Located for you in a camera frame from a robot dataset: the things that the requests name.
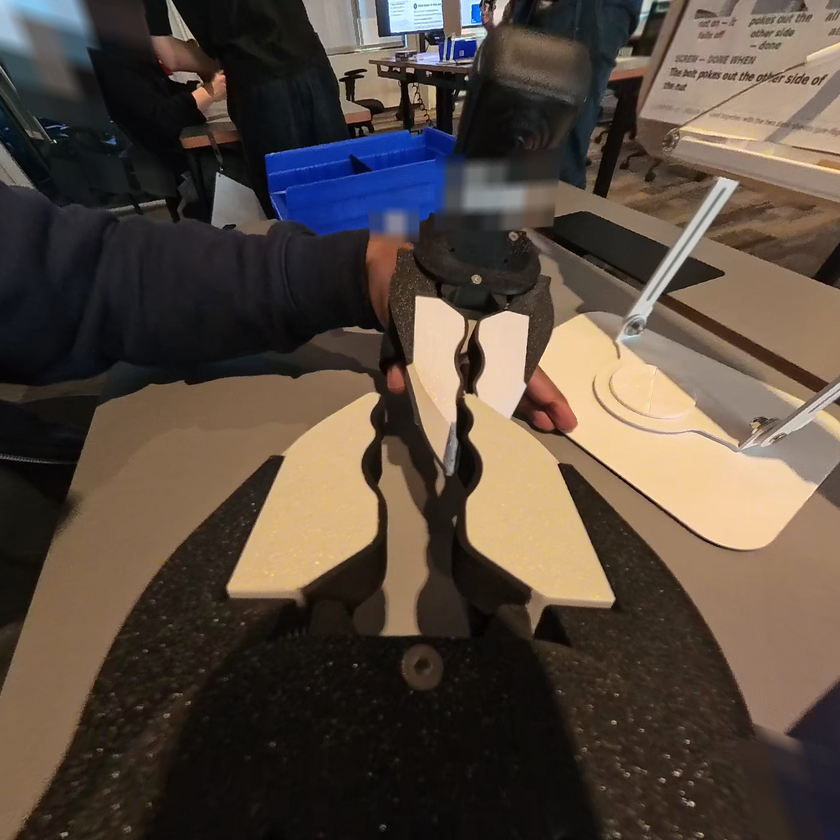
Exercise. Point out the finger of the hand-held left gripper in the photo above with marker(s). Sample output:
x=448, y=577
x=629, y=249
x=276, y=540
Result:
x=433, y=367
x=505, y=354

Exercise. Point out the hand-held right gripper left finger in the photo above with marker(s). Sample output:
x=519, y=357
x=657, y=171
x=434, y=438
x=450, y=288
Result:
x=308, y=518

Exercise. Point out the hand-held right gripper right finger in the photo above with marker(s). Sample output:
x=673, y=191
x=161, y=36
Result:
x=525, y=525

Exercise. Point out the small metal bolt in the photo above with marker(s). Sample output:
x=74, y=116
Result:
x=451, y=453

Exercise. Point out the blue plastic bin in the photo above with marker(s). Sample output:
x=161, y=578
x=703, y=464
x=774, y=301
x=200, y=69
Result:
x=367, y=190

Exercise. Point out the person's left forearm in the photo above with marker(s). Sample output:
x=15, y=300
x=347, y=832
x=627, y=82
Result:
x=164, y=289

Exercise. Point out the person's left hand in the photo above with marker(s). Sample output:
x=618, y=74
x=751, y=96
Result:
x=551, y=407

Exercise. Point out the wooden background desk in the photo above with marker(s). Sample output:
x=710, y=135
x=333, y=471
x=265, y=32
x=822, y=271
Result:
x=420, y=65

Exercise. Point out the computer monitor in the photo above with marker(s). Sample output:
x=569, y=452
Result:
x=420, y=14

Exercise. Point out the black office chair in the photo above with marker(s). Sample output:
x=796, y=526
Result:
x=364, y=98

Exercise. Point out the black table mat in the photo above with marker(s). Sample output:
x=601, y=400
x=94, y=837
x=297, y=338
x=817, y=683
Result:
x=630, y=249

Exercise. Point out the printed instruction board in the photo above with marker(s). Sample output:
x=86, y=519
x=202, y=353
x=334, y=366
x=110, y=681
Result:
x=754, y=98

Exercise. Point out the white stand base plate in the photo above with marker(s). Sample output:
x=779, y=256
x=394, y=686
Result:
x=709, y=485

